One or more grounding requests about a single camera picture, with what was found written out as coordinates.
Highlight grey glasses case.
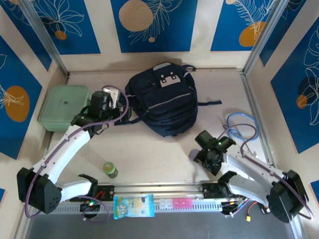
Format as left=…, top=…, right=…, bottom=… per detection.
left=188, top=148, right=200, bottom=162

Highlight navy blue backpack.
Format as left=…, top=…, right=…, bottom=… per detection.
left=114, top=62, right=222, bottom=137

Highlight mint green zip case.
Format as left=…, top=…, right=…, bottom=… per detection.
left=37, top=84, right=92, bottom=132

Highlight pink and clear pill organiser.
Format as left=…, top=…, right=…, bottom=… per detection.
left=159, top=198, right=194, bottom=209

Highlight black controller box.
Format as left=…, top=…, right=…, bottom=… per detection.
left=79, top=201, right=102, bottom=213
left=221, top=201, right=239, bottom=217

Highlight blue tube stethoscope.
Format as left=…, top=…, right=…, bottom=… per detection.
left=225, top=113, right=260, bottom=160

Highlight green lidded jar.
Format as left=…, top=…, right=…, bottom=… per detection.
left=103, top=161, right=119, bottom=179

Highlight blue wet wipes packet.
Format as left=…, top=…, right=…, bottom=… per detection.
left=113, top=194, right=156, bottom=220

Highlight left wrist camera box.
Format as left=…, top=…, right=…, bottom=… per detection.
left=102, top=85, right=121, bottom=110

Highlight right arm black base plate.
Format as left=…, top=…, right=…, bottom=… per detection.
left=201, top=183, right=249, bottom=200

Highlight grey slotted cable duct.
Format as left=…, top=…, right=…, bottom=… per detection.
left=29, top=201, right=295, bottom=215

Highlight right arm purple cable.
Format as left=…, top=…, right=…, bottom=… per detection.
left=223, top=123, right=314, bottom=220

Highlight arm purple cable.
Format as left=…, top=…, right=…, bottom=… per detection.
left=24, top=85, right=130, bottom=222
left=223, top=123, right=314, bottom=220

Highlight aluminium front rail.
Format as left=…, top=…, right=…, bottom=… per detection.
left=21, top=183, right=297, bottom=207

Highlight yellow connector wire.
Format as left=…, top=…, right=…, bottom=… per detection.
left=243, top=201, right=260, bottom=223

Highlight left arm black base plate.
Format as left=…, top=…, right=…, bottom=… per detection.
left=69, top=185, right=116, bottom=202

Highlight aluminium frame post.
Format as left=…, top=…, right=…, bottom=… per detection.
left=243, top=0, right=287, bottom=75
left=18, top=0, right=70, bottom=77

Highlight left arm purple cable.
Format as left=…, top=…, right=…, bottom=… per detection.
left=24, top=85, right=130, bottom=222

